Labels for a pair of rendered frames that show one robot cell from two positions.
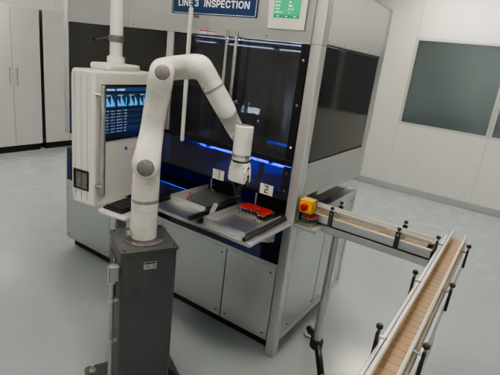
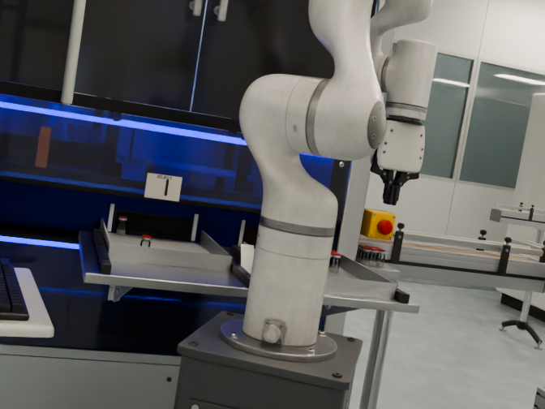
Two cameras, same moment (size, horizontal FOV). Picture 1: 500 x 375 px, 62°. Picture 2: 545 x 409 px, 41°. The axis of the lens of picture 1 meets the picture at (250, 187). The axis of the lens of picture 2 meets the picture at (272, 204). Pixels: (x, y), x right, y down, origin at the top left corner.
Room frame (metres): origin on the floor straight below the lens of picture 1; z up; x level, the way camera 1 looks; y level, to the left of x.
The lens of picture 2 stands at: (1.02, 1.36, 1.18)
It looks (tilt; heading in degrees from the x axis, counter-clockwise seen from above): 5 degrees down; 311
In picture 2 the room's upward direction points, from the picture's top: 9 degrees clockwise
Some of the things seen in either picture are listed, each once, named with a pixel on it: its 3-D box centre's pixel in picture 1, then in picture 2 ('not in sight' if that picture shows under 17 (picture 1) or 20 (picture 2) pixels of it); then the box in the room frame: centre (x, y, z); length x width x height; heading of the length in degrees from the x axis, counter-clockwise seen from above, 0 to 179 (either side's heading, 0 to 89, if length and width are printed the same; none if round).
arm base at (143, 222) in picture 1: (143, 219); (287, 286); (1.74, 0.46, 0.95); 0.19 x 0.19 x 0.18
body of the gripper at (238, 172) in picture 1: (239, 170); (400, 143); (1.84, 0.06, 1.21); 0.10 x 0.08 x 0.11; 58
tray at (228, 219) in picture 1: (243, 219); (313, 268); (2.04, 0.01, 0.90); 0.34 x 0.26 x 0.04; 148
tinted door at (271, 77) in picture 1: (265, 99); (293, 7); (2.26, -0.03, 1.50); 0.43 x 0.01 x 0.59; 58
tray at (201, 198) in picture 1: (207, 196); (160, 243); (2.31, 0.24, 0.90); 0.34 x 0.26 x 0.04; 148
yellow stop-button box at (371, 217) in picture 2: (308, 204); (377, 224); (2.10, -0.32, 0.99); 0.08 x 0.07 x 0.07; 148
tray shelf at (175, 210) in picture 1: (222, 212); (236, 269); (2.16, 0.14, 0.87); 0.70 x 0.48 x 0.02; 58
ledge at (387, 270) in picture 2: (310, 225); (368, 266); (2.13, -0.35, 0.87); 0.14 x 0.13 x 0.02; 148
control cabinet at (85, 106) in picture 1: (114, 132); not in sight; (2.43, 0.84, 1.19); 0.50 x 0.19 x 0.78; 155
